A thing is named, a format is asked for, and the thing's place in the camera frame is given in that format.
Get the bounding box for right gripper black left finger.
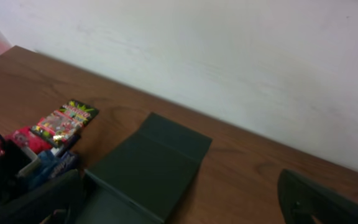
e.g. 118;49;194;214
0;169;83;223

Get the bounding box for dark blue candy bar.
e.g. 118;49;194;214
50;134;81;157

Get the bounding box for blue Eclipse mint tin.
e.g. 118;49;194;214
48;151;79;179

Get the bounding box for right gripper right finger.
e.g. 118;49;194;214
277;169;358;224

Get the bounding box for long blue cookie pack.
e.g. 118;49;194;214
26;151;59;190

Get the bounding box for red snack bag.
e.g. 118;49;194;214
0;126;52;156

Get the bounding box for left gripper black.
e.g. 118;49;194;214
0;140;40;206

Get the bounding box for dark green lidded box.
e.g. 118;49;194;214
76;113;212;224

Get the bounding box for Haribo candy bag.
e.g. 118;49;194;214
30;100;99;147

